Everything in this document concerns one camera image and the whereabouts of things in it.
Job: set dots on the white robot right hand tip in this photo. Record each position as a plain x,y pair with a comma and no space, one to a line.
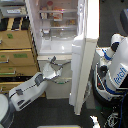
95,121

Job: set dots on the white fridge drawer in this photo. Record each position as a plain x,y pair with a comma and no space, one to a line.
60,59
59,88

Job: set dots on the white fridge middle drawer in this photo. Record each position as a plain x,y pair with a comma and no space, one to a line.
60,59

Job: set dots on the grey box on cabinet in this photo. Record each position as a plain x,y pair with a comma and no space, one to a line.
13,11

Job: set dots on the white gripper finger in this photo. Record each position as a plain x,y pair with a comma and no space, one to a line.
65,63
52,61

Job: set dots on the wooden drawer cabinet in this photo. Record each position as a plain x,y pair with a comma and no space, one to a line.
18,57

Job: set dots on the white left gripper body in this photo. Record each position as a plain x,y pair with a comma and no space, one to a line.
50,73

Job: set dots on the white fridge body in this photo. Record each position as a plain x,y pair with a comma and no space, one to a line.
55,24

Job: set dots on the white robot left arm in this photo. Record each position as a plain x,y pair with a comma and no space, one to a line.
24,94

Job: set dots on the white fridge bottom drawer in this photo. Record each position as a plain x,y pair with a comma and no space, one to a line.
59,88

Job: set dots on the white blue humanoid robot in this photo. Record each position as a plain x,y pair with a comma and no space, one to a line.
110,80

